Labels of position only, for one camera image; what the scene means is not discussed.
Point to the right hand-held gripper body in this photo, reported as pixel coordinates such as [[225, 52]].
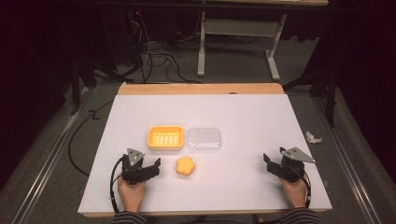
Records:
[[292, 165]]

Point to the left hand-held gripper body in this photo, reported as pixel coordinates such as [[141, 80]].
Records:
[[133, 168]]

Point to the person's left hand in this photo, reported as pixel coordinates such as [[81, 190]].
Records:
[[131, 194]]

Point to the person's right hand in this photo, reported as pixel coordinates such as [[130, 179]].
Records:
[[293, 193]]

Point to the yellow soap dish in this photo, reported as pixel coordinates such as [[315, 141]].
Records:
[[166, 137]]

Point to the yellow flower-shaped soap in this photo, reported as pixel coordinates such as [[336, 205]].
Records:
[[185, 165]]

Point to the crumpled white paper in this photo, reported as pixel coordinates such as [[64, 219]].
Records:
[[312, 137]]

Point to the white table mat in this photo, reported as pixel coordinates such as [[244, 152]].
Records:
[[243, 130]]

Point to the clear plastic lid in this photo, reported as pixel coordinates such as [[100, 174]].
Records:
[[204, 139]]

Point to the black metal stand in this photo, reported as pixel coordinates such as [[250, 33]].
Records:
[[76, 81], [327, 90]]

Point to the metal floor rail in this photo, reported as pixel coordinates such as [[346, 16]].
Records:
[[342, 161], [49, 161]]

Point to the white metal desk frame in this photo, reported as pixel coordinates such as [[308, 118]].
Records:
[[239, 28]]

